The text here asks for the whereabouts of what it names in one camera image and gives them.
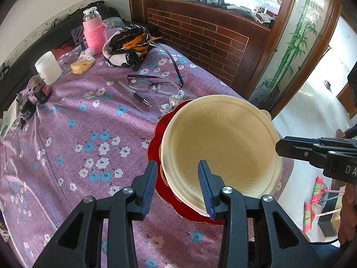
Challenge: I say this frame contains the person's right forearm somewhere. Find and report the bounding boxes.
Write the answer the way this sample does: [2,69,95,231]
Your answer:
[338,184,357,253]

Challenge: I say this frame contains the slotted purple spatula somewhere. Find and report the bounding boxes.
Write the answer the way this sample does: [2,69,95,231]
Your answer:
[71,26,85,46]

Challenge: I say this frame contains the red cloth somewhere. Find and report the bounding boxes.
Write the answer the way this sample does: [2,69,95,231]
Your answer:
[51,43,74,60]

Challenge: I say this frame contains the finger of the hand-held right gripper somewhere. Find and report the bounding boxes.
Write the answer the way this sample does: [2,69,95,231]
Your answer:
[319,137,357,152]
[276,136,330,170]

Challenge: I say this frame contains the black ballpoint pen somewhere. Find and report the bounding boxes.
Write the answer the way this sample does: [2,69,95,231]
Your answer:
[116,79,152,107]

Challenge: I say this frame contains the purple floral tablecloth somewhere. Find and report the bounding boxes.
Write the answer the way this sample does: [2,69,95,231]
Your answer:
[0,38,293,268]

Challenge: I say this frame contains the black motor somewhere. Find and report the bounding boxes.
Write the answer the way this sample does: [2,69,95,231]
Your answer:
[16,94,37,121]

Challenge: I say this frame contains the brick pattern wooden counter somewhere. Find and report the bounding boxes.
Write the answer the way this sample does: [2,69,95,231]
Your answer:
[127,0,296,95]

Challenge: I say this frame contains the cream bowl lid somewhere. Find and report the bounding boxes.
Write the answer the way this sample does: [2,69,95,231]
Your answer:
[160,95,283,201]

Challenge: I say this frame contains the white plastic jar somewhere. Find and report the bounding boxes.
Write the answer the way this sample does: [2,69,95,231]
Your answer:
[35,51,63,86]

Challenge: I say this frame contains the black orange white scarf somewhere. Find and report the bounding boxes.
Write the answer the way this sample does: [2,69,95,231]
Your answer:
[102,25,162,71]

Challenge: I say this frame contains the person's leg in jeans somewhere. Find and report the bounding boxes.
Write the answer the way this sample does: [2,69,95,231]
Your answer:
[311,241,345,268]

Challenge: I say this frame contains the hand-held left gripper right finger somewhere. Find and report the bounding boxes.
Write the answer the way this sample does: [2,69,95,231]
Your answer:
[197,160,325,268]

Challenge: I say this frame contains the crumpled clear wrapper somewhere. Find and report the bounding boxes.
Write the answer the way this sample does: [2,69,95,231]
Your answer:
[160,90,185,115]

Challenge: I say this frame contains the black sofa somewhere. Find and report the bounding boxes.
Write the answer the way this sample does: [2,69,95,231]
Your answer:
[0,0,131,112]

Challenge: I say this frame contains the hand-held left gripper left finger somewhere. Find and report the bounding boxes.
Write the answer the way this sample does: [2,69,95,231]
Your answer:
[33,160,158,268]

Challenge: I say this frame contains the purple framed eyeglasses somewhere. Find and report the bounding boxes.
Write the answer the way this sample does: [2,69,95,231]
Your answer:
[127,41,185,95]

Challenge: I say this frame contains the bread in plastic bag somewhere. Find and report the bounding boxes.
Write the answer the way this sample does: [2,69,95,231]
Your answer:
[70,48,95,75]

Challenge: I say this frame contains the large red scalloped plate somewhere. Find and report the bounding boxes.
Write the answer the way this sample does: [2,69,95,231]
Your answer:
[147,99,279,226]

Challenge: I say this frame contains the white cloth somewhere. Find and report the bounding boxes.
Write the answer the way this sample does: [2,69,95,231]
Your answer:
[0,100,19,141]

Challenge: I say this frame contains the bottle with pink knitted sleeve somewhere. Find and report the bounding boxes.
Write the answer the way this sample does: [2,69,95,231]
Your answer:
[83,6,109,56]

